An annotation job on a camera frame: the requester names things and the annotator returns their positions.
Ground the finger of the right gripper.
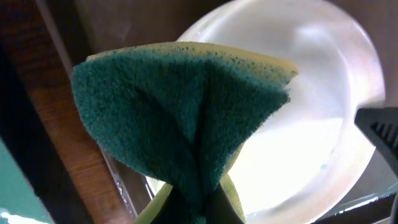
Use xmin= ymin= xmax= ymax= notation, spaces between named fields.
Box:
xmin=354 ymin=107 xmax=398 ymax=175

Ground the white plate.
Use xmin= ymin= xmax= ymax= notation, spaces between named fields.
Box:
xmin=146 ymin=0 xmax=386 ymax=224

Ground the green yellow sponge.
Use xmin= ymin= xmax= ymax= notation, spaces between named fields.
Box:
xmin=71 ymin=42 xmax=298 ymax=223

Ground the green plastic tray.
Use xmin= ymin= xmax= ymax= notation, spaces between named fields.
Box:
xmin=1 ymin=143 xmax=53 ymax=223

